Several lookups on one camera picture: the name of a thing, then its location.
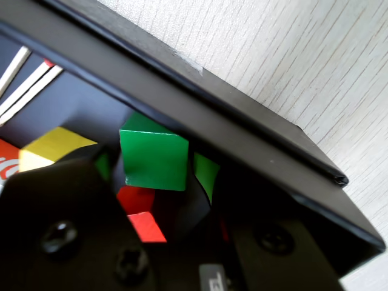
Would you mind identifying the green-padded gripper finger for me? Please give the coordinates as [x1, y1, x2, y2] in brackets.
[177, 152, 344, 291]

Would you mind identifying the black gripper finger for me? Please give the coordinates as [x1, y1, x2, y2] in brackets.
[0, 145, 171, 291]

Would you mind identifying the green wooden cube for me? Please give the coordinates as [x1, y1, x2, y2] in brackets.
[119, 112, 190, 192]

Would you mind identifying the black cardboard box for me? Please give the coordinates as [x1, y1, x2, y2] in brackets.
[0, 0, 388, 291]

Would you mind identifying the yellow wooden cube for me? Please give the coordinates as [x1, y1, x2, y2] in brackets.
[18, 126, 99, 174]

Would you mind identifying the orange-red printed carton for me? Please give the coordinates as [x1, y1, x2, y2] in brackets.
[0, 138, 21, 183]

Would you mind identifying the red wooden cube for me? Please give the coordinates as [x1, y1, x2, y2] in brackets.
[116, 185, 169, 244]

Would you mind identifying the flat wooden stick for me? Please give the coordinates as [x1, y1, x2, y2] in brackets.
[0, 62, 52, 113]
[0, 65, 64, 127]
[0, 46, 32, 98]

